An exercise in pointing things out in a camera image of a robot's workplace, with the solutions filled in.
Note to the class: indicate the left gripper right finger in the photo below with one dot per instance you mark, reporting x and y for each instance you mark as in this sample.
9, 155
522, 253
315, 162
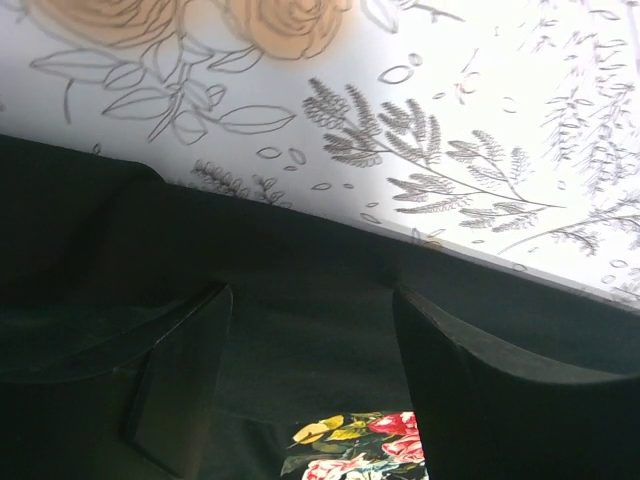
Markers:
487, 409

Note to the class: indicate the black floral print t-shirt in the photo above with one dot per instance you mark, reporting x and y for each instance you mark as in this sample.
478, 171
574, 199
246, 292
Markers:
311, 383

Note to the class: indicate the floral patterned table mat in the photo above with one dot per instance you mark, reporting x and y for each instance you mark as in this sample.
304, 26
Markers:
507, 131

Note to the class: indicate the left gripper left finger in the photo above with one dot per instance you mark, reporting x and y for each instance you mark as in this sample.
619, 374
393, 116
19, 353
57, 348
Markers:
111, 393

